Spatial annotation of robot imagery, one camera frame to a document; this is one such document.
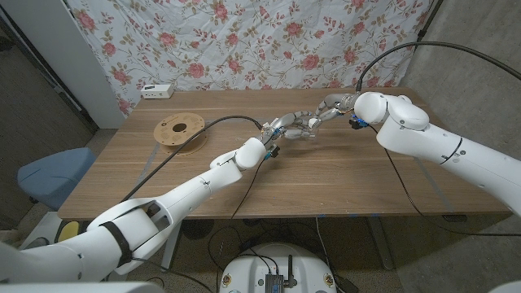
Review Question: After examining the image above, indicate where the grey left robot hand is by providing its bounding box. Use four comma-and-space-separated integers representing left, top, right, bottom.
260, 111, 322, 143

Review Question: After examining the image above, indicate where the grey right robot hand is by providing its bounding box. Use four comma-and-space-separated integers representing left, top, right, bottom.
308, 92, 360, 131

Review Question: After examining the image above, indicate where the clear medicine bottle white cap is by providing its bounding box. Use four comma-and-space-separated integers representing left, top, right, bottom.
303, 116, 322, 142

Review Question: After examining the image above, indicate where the cardboard filament reel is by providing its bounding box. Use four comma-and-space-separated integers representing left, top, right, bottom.
153, 112, 207, 157

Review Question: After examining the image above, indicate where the floral backdrop cloth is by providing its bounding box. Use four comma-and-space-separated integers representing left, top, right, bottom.
64, 0, 435, 119

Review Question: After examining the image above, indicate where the black backdrop pole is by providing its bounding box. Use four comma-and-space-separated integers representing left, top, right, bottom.
414, 0, 444, 40

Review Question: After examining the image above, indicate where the white power strip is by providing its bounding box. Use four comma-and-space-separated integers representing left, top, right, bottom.
140, 84, 175, 100

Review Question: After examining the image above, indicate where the black round floor base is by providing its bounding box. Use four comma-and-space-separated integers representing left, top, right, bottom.
181, 219, 216, 240

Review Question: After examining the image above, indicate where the grey table leg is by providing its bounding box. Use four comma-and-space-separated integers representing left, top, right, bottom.
368, 216, 395, 271

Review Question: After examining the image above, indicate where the white robot torso base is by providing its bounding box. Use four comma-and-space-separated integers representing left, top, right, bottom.
219, 243, 338, 293

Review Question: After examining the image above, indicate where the grey electronics module with antenna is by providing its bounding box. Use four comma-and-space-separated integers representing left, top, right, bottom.
265, 255, 298, 293

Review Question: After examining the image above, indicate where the black power brick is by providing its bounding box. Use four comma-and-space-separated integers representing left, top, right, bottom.
333, 275, 360, 293

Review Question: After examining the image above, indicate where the white table leg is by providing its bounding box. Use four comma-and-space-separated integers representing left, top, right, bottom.
160, 221, 183, 273

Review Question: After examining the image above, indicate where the white cabinet panel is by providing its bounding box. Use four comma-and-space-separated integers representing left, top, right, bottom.
0, 0, 126, 130

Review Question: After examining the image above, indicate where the blue stool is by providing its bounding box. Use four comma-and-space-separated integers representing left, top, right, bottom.
16, 146, 98, 212

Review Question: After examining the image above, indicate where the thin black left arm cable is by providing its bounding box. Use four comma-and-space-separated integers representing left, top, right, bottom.
230, 158, 268, 220

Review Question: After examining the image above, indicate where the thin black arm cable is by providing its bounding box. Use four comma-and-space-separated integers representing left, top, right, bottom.
366, 124, 521, 238
230, 158, 268, 220

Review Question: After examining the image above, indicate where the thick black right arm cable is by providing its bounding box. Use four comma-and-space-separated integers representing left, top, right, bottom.
356, 40, 521, 93

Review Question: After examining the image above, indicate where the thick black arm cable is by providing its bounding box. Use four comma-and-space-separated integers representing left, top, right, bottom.
120, 115, 265, 203
356, 40, 521, 93

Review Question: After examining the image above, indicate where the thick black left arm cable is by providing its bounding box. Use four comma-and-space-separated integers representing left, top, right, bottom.
120, 115, 265, 203

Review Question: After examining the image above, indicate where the grey floor cable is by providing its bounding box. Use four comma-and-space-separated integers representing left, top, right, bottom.
315, 217, 341, 286

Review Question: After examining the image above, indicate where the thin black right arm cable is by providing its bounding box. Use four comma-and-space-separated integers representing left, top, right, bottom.
366, 124, 521, 238

